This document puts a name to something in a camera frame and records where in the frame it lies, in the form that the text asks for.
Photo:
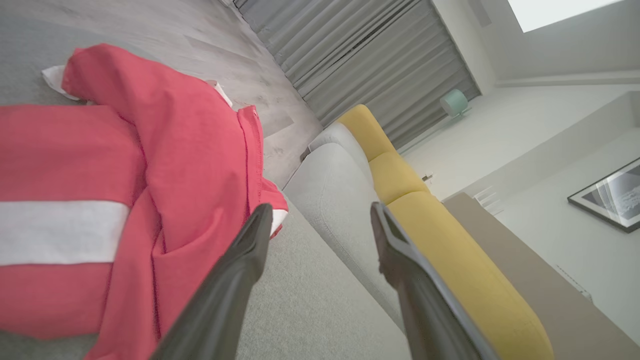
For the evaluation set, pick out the grey pleated curtain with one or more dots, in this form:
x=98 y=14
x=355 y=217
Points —
x=370 y=55

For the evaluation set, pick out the large grey sofa seat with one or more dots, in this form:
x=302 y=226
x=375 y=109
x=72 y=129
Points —
x=310 y=310

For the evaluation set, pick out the yellow sofa backrest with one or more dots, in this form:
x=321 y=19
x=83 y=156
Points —
x=465 y=270

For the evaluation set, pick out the grey sofa back cushion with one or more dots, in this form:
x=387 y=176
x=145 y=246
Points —
x=335 y=195

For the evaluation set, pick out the beige ledge behind sofa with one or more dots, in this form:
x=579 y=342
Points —
x=540 y=280

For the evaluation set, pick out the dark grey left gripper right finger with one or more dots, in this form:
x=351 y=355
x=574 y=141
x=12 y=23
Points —
x=425 y=310

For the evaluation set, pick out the mint green lamp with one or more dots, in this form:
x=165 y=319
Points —
x=454 y=102

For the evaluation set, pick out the red shirt with white trim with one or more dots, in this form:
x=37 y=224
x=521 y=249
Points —
x=200 y=150

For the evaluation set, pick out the red shorts with white stripe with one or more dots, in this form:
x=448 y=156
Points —
x=60 y=150

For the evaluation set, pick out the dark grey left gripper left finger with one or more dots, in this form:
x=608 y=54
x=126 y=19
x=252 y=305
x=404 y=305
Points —
x=225 y=300

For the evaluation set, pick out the black framed picture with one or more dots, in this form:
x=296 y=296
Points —
x=612 y=195

